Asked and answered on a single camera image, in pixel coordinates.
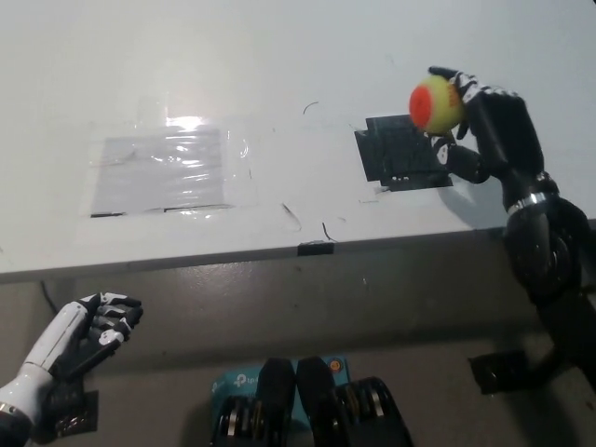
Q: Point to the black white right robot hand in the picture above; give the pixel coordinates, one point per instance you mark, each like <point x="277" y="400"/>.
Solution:
<point x="505" y="135"/>

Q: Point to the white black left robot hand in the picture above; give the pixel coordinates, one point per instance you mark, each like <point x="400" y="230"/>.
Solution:
<point x="58" y="337"/>

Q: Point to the orange yellow tennis ball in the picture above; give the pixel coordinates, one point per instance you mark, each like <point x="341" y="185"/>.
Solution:
<point x="435" y="104"/>

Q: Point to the teal router box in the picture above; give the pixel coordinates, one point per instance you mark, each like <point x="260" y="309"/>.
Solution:
<point x="238" y="383"/>

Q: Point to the clear plastic taped sheet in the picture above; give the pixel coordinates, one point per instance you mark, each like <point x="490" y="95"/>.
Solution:
<point x="156" y="172"/>

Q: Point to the small black tape strip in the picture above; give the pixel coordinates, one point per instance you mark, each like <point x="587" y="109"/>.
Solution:
<point x="315" y="248"/>

